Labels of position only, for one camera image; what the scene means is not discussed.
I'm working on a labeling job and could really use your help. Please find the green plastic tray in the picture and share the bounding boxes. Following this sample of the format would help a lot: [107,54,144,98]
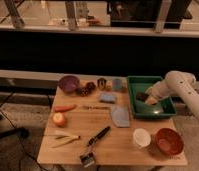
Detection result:
[127,76,177,119]

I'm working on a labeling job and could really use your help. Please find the purple bowl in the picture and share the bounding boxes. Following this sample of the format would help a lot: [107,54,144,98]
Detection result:
[58,75,80,93]

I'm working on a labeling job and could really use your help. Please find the red yellow apple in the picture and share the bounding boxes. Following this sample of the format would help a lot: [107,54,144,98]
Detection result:
[52,112,67,127]

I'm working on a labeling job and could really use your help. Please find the blue cup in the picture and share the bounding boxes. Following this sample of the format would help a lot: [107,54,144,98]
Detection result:
[112,78,122,91]

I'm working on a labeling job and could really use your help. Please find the grey blue cloth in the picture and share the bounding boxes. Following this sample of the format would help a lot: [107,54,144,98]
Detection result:
[110,105,130,128]

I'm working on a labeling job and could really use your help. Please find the red bowl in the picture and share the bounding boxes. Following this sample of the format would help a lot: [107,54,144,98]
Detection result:
[155,128,184,156]

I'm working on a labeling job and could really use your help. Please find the black handled brush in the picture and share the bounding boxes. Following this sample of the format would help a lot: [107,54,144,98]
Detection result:
[79,126,110,168]

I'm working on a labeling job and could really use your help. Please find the black eraser block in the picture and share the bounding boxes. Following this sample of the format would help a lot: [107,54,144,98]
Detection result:
[136,92,148,101]

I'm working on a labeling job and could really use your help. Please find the dark red grapes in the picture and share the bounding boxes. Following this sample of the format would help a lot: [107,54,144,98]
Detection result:
[76,82,96,97]

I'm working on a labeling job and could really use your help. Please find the small metal cup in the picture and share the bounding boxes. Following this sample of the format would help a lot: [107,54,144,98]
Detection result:
[97,78,107,90]

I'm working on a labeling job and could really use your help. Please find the thin metal fork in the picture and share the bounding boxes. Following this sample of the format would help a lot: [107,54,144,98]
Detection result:
[82,106,110,110]

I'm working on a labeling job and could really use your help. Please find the orange carrot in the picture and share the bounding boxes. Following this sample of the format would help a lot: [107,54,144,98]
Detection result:
[53,104,77,112]

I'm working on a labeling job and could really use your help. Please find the wooden table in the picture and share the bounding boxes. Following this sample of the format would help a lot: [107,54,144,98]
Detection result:
[36,78,189,167]

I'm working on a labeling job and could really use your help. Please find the blue sponge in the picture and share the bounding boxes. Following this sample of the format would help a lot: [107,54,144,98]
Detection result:
[99,92,116,103]

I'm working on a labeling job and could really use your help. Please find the white cup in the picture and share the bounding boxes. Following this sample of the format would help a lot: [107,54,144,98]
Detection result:
[133,128,151,149]

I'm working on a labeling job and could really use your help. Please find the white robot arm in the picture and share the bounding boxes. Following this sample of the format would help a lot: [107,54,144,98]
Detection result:
[145,71,199,121]

